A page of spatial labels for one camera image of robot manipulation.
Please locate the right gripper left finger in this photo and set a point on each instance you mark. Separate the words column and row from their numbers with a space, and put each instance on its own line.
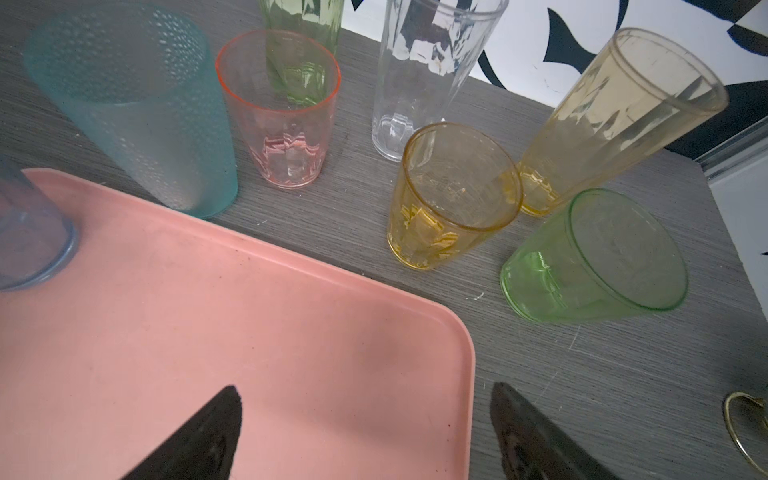
column 203, row 447

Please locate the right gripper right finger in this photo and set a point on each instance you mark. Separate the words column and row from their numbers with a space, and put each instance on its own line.
column 532, row 446

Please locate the pink plastic tray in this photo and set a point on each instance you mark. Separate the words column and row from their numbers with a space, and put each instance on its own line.
column 340, row 376

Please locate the blue-grey tall glass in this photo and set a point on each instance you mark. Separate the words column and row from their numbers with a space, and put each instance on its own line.
column 37, row 239

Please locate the tall light green glass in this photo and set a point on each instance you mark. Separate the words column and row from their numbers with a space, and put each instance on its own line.
column 292, row 70

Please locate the short green glass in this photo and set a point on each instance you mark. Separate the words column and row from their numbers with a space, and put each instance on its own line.
column 603, row 256

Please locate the short amber glass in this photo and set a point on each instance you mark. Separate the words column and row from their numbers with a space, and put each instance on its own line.
column 456, row 188

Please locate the tall yellow glass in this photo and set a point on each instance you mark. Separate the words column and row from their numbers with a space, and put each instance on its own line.
column 640, row 93

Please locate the pink short glass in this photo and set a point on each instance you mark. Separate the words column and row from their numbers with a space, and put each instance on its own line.
column 287, row 144

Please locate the teal frosted cup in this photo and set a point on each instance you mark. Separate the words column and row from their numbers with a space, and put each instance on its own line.
column 140, row 82

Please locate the clear tall glass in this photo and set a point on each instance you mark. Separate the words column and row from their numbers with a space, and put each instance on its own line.
column 428, row 49

